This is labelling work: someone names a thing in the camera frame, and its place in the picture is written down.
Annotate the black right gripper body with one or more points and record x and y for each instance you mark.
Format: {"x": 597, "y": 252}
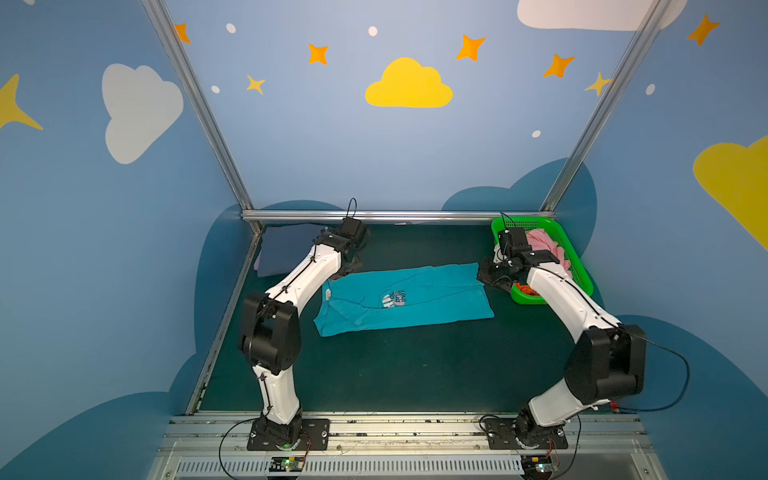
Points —
{"x": 491, "y": 274}

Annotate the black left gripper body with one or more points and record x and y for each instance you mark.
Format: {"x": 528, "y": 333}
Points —
{"x": 351, "y": 262}

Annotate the teal printed t-shirt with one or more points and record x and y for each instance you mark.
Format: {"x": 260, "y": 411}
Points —
{"x": 380, "y": 300}

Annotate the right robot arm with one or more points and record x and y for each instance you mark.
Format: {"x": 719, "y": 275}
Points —
{"x": 608, "y": 358}

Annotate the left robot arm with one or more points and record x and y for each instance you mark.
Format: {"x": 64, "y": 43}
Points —
{"x": 270, "y": 332}

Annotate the green plastic laundry basket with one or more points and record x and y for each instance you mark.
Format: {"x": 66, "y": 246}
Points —
{"x": 578, "y": 272}

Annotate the orange t-shirt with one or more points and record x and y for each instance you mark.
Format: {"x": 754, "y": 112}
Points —
{"x": 527, "y": 290}

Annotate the pink t-shirt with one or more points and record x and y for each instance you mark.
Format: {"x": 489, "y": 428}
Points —
{"x": 539, "y": 239}

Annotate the folded grey-blue t-shirt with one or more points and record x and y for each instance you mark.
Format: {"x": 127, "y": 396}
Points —
{"x": 285, "y": 247}

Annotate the right green circuit board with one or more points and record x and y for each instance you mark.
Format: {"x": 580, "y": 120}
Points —
{"x": 537, "y": 468}

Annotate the green circuit board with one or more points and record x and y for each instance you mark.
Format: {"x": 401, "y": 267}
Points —
{"x": 294, "y": 465}
{"x": 537, "y": 468}

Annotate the left green circuit board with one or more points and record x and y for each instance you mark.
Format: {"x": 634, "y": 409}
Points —
{"x": 294, "y": 465}

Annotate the aluminium back frame rail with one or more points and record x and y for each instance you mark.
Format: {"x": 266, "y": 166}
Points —
{"x": 387, "y": 217}

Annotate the aluminium frame rail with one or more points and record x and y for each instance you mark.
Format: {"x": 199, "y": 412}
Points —
{"x": 387, "y": 217}
{"x": 224, "y": 266}

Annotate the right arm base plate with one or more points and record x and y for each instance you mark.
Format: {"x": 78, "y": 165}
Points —
{"x": 509, "y": 433}

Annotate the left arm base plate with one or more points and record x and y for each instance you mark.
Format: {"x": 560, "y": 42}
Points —
{"x": 299, "y": 434}

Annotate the aluminium left frame rail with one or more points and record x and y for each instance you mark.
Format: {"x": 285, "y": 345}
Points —
{"x": 224, "y": 266}

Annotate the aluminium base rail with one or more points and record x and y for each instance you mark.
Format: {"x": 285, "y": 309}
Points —
{"x": 411, "y": 445}

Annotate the aluminium left corner post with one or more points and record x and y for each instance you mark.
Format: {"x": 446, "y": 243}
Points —
{"x": 161, "y": 20}

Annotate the aluminium corner post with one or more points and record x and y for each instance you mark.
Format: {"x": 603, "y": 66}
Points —
{"x": 638, "y": 47}
{"x": 161, "y": 20}

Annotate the aluminium right corner post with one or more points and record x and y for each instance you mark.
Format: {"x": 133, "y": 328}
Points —
{"x": 638, "y": 47}

